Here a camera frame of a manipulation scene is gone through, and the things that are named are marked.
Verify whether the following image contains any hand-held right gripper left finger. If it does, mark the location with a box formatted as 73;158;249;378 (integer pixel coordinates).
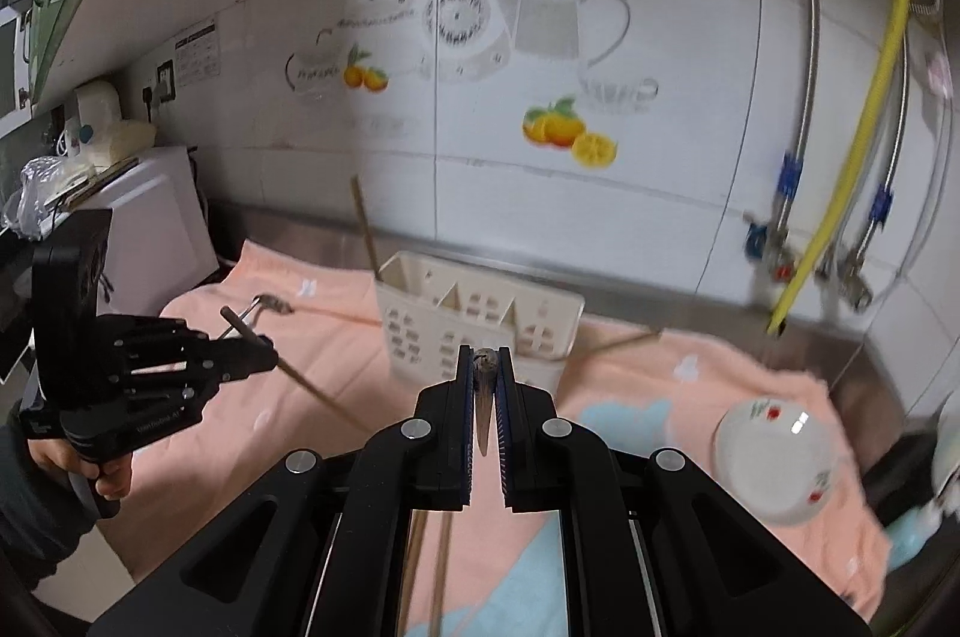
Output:
90;344;476;637

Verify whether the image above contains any metal spoon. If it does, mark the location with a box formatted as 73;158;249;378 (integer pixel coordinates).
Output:
225;294;295;342

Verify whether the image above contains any metal water valve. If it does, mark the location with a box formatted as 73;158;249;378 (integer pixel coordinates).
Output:
823;245;876;314
741;211;797;287

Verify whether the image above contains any clear plastic bag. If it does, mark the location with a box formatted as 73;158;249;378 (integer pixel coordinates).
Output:
0;155;70;242

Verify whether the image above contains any person's left forearm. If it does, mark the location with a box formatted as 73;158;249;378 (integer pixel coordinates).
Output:
0;400;102;597

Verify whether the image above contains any long braided metal hose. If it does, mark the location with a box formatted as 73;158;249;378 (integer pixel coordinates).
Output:
763;0;820;233

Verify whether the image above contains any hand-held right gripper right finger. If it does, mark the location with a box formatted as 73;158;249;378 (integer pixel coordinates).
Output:
498;346;872;637

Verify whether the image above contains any white microwave oven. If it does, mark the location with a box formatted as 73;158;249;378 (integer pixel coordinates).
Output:
71;145;223;309

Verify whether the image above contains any light blue bottle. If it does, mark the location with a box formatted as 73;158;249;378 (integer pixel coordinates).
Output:
883;500;944;572

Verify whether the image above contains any brown wooden chopstick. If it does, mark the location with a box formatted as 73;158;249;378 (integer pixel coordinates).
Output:
349;175;382;279
474;346;500;459
220;305;370;434

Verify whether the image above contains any wall power outlet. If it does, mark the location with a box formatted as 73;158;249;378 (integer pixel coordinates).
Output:
141;59;179;122

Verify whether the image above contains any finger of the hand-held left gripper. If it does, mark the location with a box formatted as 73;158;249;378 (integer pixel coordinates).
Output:
111;314;278;381
122;369;227;422

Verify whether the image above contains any white floral dish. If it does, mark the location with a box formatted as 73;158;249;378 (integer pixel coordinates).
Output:
712;400;836;528

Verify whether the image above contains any cream plastic utensil holder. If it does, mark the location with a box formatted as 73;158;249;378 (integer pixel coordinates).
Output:
373;250;587;395

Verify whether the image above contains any white plastic brush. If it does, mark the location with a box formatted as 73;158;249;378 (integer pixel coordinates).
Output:
928;395;960;504

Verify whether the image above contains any white wall label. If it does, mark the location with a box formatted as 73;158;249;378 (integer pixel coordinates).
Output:
174;22;223;84

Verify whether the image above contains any white plastic appliance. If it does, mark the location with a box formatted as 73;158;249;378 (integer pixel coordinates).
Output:
69;79;160;174

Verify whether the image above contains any person's left hand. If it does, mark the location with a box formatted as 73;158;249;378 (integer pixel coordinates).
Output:
28;433;137;504

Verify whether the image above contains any yellow gas hose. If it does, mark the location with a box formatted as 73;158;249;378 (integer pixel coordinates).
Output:
765;0;913;339

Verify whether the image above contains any pink wall label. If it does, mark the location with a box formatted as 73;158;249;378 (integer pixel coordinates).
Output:
925;50;955;99

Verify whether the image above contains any peach printed towel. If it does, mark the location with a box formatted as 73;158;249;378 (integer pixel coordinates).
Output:
97;238;895;637

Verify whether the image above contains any short braided metal hose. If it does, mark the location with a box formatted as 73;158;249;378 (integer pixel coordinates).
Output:
862;28;913;267

